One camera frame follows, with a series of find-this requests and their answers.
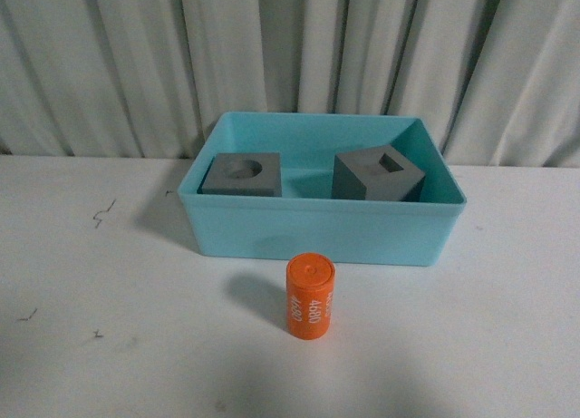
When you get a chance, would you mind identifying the white pleated curtain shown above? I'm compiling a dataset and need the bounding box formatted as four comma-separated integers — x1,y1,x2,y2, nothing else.
1,0,579,168

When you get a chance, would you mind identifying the orange cylinder marked 4680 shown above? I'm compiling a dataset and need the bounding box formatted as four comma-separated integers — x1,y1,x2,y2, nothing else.
285,253,335,340

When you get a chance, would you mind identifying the light blue plastic box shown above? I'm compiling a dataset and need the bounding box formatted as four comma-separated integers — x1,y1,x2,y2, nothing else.
178,112,467,266

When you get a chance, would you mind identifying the gray block with round hole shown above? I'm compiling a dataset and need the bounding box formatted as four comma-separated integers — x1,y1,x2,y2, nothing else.
200,152,282,197

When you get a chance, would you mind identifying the gray block with square hole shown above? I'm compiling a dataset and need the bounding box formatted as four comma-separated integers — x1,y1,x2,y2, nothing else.
332,145,425,202

